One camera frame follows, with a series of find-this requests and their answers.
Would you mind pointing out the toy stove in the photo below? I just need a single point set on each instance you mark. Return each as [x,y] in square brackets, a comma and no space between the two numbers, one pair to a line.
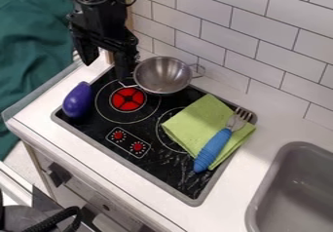
[130,135]

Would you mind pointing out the toy sink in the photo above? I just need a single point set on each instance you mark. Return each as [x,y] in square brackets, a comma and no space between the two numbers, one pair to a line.
[299,190]

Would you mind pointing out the green cloth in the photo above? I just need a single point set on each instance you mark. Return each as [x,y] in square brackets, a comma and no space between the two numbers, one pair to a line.
[197,122]

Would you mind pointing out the teal cloth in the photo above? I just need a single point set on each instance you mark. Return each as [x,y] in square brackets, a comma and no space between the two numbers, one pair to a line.
[30,47]

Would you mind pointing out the purple toy eggplant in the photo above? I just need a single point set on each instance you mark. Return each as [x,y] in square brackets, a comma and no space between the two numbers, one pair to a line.
[78,100]

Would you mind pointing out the silver pot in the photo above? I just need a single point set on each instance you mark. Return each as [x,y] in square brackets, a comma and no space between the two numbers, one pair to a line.
[161,75]

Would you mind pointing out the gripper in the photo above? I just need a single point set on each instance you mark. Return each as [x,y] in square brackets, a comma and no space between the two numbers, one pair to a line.
[106,26]

